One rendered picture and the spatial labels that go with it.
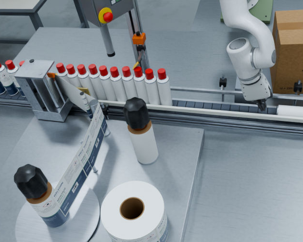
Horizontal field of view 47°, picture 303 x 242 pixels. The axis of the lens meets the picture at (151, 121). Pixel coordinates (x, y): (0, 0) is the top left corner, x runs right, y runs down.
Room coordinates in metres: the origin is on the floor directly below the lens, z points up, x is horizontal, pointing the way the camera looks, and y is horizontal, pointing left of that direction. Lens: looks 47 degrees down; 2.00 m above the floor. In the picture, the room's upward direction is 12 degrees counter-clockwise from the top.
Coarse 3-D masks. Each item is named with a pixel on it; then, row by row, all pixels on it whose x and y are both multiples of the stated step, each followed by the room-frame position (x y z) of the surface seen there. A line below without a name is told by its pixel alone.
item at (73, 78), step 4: (68, 64) 1.28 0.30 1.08; (72, 64) 1.27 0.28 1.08; (68, 68) 1.25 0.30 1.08; (72, 68) 1.25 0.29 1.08; (68, 72) 1.25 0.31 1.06; (72, 72) 1.25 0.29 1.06; (76, 72) 1.26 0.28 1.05; (68, 76) 1.25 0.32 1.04; (72, 76) 1.24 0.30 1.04; (76, 76) 1.25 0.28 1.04; (72, 80) 1.24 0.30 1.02; (76, 80) 1.24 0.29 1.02; (72, 84) 1.24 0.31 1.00; (76, 84) 1.24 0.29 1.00; (80, 84) 1.25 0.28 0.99
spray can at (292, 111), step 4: (280, 108) 0.90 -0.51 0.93; (284, 108) 0.90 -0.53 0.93; (288, 108) 0.90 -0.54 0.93; (292, 108) 0.89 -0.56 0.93; (296, 108) 0.89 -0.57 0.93; (300, 108) 0.88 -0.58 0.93; (276, 112) 0.92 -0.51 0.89; (280, 112) 0.89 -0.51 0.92; (284, 112) 0.89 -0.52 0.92; (288, 112) 0.88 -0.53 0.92; (292, 112) 0.88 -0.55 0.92; (296, 112) 0.87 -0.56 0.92; (300, 112) 0.87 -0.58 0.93; (292, 116) 0.87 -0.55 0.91; (296, 116) 0.86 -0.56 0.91; (300, 116) 0.86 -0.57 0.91
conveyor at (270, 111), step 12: (0, 96) 1.42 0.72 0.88; (12, 96) 1.41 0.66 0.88; (120, 108) 1.15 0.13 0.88; (204, 108) 1.04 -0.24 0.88; (216, 108) 1.02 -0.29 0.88; (228, 108) 1.01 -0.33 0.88; (240, 108) 0.99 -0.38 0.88; (252, 108) 0.98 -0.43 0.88; (276, 108) 0.95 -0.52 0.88; (252, 120) 0.92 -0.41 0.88; (264, 120) 0.90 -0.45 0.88
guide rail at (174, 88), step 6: (174, 90) 1.12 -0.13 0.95; (180, 90) 1.11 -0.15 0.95; (186, 90) 1.10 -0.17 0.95; (192, 90) 1.08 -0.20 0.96; (198, 90) 1.07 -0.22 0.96; (204, 90) 1.06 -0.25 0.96; (210, 90) 1.06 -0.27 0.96; (216, 90) 1.05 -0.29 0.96; (222, 90) 1.04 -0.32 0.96; (228, 90) 1.03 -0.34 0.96; (276, 96) 0.95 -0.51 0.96; (282, 96) 0.94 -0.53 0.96; (288, 96) 0.93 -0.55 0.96; (294, 96) 0.92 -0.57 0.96; (300, 96) 0.92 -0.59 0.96
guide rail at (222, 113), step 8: (104, 104) 1.18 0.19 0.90; (112, 104) 1.16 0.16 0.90; (120, 104) 1.15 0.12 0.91; (192, 112) 1.01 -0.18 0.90; (200, 112) 1.00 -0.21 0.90; (208, 112) 0.99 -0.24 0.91; (216, 112) 0.97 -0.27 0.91; (224, 112) 0.96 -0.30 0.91; (232, 112) 0.95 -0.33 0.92; (240, 112) 0.94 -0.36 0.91; (280, 120) 0.87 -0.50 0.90; (288, 120) 0.86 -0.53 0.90; (296, 120) 0.85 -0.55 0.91
